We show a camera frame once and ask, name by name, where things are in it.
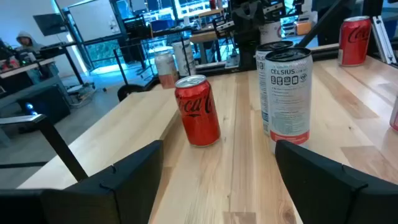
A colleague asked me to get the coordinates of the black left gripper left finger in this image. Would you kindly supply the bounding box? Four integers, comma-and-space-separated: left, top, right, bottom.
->
0, 139, 165, 224

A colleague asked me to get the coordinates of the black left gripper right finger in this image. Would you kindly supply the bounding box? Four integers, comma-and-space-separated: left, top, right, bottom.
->
275, 139, 398, 224

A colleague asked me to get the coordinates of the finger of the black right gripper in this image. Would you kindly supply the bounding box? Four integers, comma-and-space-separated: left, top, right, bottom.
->
262, 1, 287, 16
213, 17, 236, 40

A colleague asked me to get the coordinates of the Celsius Peach Vibe can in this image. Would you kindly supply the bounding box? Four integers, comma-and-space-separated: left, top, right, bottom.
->
264, 47, 314, 154
259, 20, 283, 45

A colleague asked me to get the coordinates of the Celsius Arctic Vibe can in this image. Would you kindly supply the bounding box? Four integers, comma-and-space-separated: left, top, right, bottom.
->
172, 39, 197, 78
255, 40, 295, 136

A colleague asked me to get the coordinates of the red Coca-Cola can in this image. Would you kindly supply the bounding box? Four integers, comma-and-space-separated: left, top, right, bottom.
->
174, 74, 221, 147
337, 15, 373, 67

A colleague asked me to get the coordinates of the black monitor on arm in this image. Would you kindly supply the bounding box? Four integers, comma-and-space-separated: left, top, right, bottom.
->
33, 12, 68, 37

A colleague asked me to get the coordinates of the black computer tower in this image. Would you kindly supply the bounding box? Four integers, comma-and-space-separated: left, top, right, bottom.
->
17, 85, 72, 125

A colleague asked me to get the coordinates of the white board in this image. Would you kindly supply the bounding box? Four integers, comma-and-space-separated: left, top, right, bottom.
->
67, 0, 123, 43

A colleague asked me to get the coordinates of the office desk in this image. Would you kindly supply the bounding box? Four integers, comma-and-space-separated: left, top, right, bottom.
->
0, 57, 60, 80

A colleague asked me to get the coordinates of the person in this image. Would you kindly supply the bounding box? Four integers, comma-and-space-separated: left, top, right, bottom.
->
14, 30, 46, 55

